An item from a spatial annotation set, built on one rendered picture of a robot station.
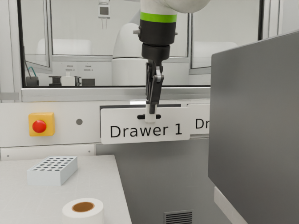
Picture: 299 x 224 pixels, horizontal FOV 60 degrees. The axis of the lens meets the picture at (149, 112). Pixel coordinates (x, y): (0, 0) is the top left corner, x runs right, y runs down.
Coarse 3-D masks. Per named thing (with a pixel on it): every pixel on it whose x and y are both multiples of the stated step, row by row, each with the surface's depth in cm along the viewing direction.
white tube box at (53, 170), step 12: (48, 156) 75; (60, 156) 75; (72, 156) 75; (36, 168) 65; (48, 168) 65; (60, 168) 65; (72, 168) 71; (36, 180) 63; (48, 180) 63; (60, 180) 63
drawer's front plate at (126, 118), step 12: (108, 108) 81; (120, 108) 81; (132, 108) 81; (144, 108) 82; (168, 108) 83; (180, 108) 84; (108, 120) 80; (120, 120) 81; (132, 120) 81; (144, 120) 82; (156, 120) 83; (168, 120) 84; (180, 120) 85; (108, 132) 80; (132, 132) 82; (156, 132) 84; (168, 132) 84; (180, 132) 85
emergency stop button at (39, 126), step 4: (36, 120) 79; (40, 120) 79; (32, 124) 79; (36, 124) 78; (40, 124) 79; (44, 124) 79; (32, 128) 79; (36, 128) 79; (40, 128) 79; (44, 128) 79; (40, 132) 79
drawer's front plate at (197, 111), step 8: (192, 104) 94; (200, 104) 95; (208, 104) 95; (192, 112) 94; (200, 112) 95; (208, 112) 95; (192, 120) 95; (200, 120) 95; (208, 120) 96; (192, 128) 95; (200, 128) 96; (208, 128) 96
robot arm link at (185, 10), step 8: (160, 0) 55; (168, 0) 50; (176, 0) 49; (184, 0) 48; (192, 0) 48; (200, 0) 48; (208, 0) 49; (176, 8) 51; (184, 8) 50; (192, 8) 50; (200, 8) 51
